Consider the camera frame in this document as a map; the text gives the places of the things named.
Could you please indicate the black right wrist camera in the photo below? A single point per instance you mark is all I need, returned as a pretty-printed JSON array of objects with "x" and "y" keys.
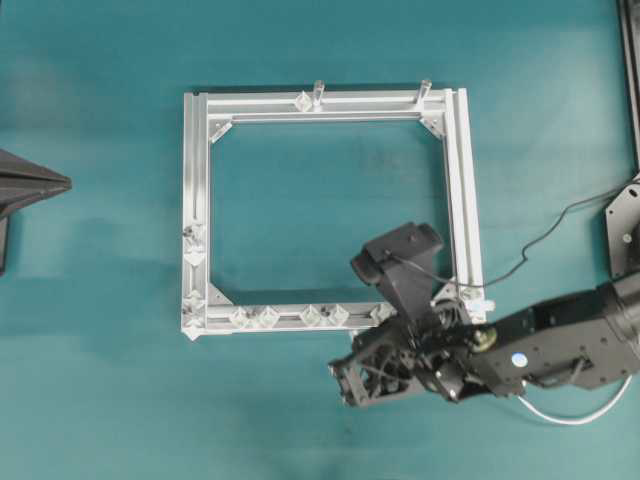
[{"x": 396, "y": 264}]

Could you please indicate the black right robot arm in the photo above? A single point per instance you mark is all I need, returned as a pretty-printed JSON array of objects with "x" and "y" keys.
[{"x": 588, "y": 339}]

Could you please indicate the black rail top right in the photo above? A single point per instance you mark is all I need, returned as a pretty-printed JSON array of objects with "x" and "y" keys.
[{"x": 629, "y": 21}]

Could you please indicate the square aluminium extrusion frame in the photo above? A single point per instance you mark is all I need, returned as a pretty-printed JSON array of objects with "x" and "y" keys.
[{"x": 277, "y": 198}]

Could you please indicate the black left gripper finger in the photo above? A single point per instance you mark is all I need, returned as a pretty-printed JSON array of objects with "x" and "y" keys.
[{"x": 24, "y": 183}]

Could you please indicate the top pin right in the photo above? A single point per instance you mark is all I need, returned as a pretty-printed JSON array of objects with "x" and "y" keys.
[{"x": 422, "y": 94}]

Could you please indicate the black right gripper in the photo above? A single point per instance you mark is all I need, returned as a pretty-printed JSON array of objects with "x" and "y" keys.
[{"x": 393, "y": 360}]

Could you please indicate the far aluminium pin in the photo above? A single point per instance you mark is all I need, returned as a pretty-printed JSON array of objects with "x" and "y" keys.
[{"x": 318, "y": 91}]

